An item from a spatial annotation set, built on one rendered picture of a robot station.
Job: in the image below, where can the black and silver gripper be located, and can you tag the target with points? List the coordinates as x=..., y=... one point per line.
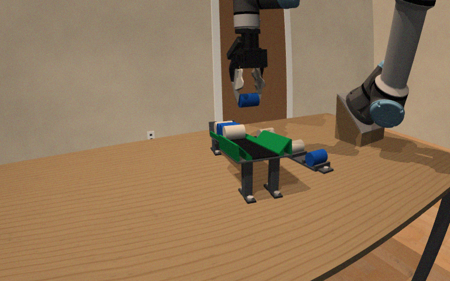
x=252, y=59

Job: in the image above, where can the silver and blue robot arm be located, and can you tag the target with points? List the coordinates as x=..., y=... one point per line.
x=383, y=105

